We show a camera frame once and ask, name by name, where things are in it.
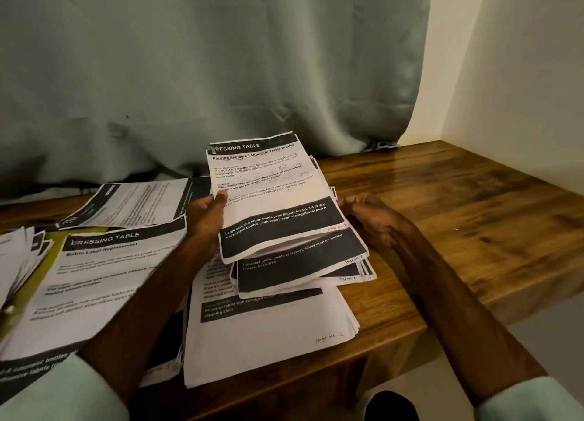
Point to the person's left forearm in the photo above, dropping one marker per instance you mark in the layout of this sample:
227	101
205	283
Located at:
119	343

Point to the pale green curtain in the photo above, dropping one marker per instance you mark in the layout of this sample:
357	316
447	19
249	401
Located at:
201	60

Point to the person's right forearm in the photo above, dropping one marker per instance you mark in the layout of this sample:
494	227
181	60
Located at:
484	334

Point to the yellow patterned folder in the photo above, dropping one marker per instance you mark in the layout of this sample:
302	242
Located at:
41	270

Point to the person's right hand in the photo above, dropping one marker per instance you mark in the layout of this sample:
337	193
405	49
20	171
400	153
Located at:
379	220

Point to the person's left hand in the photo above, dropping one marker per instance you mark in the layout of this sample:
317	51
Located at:
205	222

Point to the Wipe Wall Tiles paper stack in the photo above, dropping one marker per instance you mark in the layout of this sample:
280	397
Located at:
292	261

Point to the wash baby bottle paper stack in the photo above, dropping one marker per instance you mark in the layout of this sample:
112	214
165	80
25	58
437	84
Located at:
23	256

